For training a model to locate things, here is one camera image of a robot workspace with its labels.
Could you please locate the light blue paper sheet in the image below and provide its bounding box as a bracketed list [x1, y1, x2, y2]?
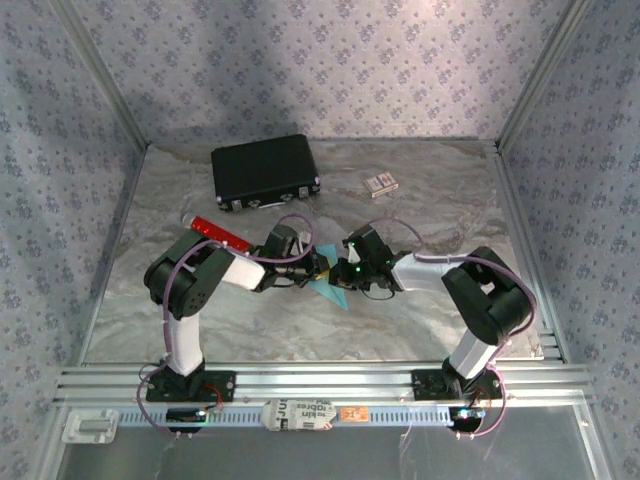
[305, 243, 350, 312]

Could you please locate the red glitter tube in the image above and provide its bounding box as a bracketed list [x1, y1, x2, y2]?
[179, 211, 254, 254]

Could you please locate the playing card box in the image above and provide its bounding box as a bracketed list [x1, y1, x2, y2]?
[363, 169, 401, 200]

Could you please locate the black briefcase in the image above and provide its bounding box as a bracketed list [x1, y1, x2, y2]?
[209, 133, 322, 215]

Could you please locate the newspaper wrapped roll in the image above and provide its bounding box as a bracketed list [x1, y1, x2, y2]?
[262, 398, 337, 433]

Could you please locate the black right controller board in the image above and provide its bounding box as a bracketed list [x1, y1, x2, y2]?
[448, 406, 486, 431]

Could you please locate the black controller board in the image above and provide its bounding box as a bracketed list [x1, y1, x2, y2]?
[165, 407, 209, 434]
[448, 406, 486, 431]

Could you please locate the black left controller board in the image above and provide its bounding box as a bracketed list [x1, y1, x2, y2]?
[165, 407, 209, 434]

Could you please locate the long aluminium base rail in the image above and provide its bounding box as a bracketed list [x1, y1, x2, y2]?
[52, 364, 594, 404]

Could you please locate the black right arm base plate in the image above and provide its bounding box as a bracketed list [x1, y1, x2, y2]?
[412, 368, 504, 401]

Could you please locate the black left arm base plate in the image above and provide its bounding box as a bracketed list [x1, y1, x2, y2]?
[144, 369, 237, 404]

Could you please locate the slotted grey cable duct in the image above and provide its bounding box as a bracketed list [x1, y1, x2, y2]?
[117, 404, 456, 429]

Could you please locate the aluminium side rail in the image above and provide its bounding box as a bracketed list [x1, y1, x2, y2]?
[492, 142, 569, 364]
[74, 144, 151, 366]

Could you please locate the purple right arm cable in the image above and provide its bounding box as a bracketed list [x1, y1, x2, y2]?
[369, 216, 539, 441]

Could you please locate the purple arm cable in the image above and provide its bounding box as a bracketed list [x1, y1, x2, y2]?
[138, 213, 316, 442]
[369, 216, 539, 441]

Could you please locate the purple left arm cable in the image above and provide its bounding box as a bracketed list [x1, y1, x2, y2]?
[138, 213, 316, 442]

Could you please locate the white plastic bracket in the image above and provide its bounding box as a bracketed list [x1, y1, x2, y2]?
[60, 408, 121, 445]

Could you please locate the aluminium corner post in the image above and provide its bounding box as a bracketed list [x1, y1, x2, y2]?
[494, 0, 599, 151]
[52, 0, 151, 149]

